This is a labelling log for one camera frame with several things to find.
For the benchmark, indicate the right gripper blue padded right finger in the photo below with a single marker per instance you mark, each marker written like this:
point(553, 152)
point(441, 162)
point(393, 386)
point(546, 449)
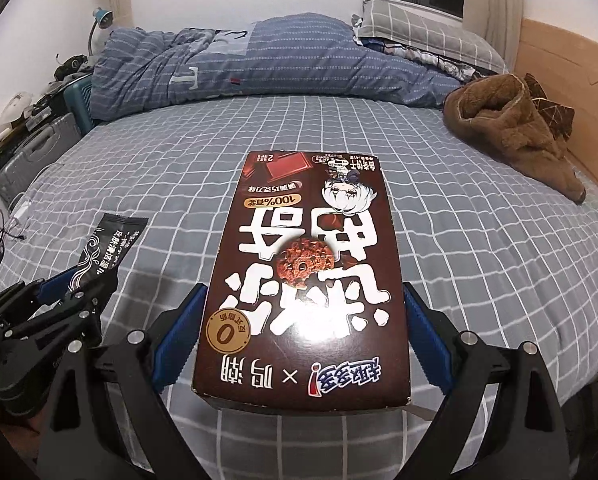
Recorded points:
point(431, 335)

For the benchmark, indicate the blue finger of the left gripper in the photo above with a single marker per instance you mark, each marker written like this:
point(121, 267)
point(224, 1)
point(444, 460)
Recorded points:
point(56, 287)

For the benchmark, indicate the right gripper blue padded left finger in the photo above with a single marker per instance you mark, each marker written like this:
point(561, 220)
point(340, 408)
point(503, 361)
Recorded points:
point(173, 336)

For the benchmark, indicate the small black sachet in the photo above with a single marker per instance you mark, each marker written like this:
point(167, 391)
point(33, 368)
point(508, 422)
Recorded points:
point(106, 247)

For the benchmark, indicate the brown cookie box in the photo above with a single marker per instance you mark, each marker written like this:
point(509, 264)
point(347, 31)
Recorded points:
point(305, 311)

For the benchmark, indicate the grey suitcase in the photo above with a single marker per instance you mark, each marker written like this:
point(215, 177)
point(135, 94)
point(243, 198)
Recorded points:
point(42, 149)

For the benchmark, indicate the white helmet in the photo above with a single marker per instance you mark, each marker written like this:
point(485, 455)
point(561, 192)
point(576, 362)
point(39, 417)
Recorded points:
point(15, 109)

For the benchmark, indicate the teal suitcase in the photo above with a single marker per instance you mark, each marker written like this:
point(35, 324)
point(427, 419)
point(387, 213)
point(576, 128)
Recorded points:
point(77, 97)

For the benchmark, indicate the brown fleece garment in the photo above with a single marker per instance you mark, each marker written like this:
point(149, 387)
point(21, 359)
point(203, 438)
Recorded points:
point(496, 115)

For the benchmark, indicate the dark diamond pattern cushion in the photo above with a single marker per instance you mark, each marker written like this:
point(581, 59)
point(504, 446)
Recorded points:
point(558, 117)

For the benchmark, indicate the teal desk lamp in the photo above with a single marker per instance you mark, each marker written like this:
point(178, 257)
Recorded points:
point(103, 20)

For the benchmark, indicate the wooden headboard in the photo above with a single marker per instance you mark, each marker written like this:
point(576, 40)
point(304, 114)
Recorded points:
point(566, 65)

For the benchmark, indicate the grey checked pillow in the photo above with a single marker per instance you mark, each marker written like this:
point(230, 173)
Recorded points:
point(462, 55)

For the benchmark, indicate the blue striped duvet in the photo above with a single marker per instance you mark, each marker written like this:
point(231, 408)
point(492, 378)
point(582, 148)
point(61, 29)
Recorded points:
point(296, 54)

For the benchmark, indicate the beige curtain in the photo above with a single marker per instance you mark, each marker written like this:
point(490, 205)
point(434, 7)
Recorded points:
point(498, 22)

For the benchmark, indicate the white charger with cable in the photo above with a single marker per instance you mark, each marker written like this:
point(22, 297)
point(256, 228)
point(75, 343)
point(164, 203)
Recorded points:
point(21, 214)

